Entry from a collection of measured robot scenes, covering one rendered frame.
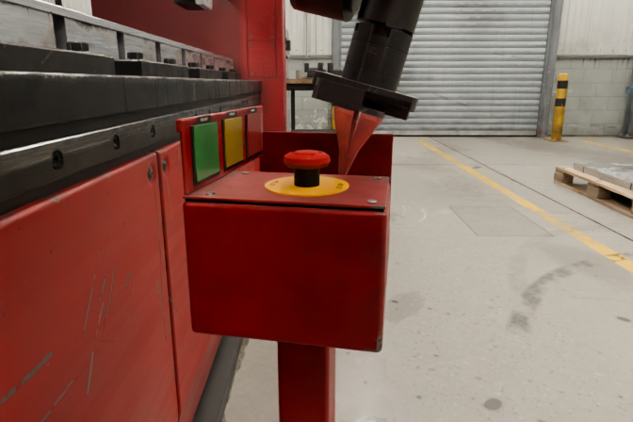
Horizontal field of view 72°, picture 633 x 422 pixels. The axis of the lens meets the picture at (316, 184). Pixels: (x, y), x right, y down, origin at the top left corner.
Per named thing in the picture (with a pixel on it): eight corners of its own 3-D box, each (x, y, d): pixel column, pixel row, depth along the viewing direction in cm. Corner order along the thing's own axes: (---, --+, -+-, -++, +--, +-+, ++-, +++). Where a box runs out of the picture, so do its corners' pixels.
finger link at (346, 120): (326, 165, 50) (348, 84, 47) (386, 183, 49) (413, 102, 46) (314, 176, 43) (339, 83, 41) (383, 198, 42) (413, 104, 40)
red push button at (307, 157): (326, 200, 35) (326, 155, 34) (278, 197, 36) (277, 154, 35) (333, 187, 39) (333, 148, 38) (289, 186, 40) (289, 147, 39)
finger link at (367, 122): (306, 158, 50) (327, 77, 48) (365, 177, 49) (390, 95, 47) (291, 170, 44) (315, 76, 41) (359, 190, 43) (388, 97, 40)
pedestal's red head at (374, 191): (381, 355, 34) (391, 122, 30) (189, 333, 37) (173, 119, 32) (388, 256, 53) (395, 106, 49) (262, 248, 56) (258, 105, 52)
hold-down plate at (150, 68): (141, 77, 75) (139, 59, 74) (110, 77, 75) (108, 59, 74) (188, 78, 104) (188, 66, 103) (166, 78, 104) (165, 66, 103)
